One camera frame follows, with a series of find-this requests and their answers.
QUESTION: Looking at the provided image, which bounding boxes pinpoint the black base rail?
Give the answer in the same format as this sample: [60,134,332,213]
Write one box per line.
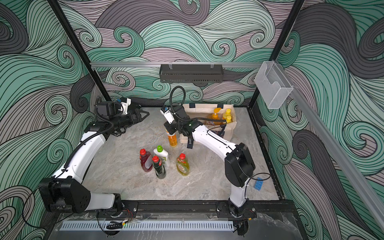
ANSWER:
[56,199,298,220]

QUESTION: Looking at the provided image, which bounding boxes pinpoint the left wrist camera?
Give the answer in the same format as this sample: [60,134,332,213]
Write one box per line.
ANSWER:
[96,98,132,119]

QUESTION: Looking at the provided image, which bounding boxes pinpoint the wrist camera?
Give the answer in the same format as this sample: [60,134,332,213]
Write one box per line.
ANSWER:
[96,98,132,119]
[160,106,175,124]

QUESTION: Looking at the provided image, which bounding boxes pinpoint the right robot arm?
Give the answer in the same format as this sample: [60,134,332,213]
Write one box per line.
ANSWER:
[161,86,256,218]

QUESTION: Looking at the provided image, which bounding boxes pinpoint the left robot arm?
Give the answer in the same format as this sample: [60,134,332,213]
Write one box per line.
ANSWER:
[38,109,149,218]

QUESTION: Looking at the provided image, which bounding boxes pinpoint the large orange dish soap bottle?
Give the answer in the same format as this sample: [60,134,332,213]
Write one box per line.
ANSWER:
[210,108,223,125]

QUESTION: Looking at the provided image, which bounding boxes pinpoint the black wall shelf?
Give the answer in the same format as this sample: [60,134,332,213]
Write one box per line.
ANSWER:
[159,64,224,84]

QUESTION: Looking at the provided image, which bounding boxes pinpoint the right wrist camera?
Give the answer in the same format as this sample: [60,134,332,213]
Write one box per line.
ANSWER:
[160,106,175,124]

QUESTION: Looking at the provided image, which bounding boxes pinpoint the beige canvas shopping bag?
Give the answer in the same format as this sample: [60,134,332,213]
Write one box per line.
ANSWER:
[183,104,237,141]

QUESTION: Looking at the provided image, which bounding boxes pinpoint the red liquid bottle red cap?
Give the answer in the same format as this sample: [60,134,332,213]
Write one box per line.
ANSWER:
[140,149,153,172]

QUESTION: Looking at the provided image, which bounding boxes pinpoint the blue toy brick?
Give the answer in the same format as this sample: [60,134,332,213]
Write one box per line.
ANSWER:
[254,178,264,191]

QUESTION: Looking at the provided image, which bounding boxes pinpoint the yellow-green bottle red cap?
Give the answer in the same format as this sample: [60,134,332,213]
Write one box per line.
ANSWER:
[176,153,190,176]

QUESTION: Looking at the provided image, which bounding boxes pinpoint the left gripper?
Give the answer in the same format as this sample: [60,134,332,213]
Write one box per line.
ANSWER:
[110,110,149,131]

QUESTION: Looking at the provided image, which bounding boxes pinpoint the white bottle green cap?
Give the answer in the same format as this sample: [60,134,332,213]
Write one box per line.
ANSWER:
[154,145,170,165]

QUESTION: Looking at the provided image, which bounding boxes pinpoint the dark green bottle red cap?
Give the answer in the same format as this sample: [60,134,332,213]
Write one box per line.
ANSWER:
[152,156,166,179]

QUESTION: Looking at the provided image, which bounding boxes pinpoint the clear plastic wall bin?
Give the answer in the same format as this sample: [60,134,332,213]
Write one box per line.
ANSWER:
[255,61,293,109]

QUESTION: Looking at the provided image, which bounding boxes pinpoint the white slotted cable duct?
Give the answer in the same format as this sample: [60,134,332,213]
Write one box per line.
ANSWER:
[59,220,235,232]

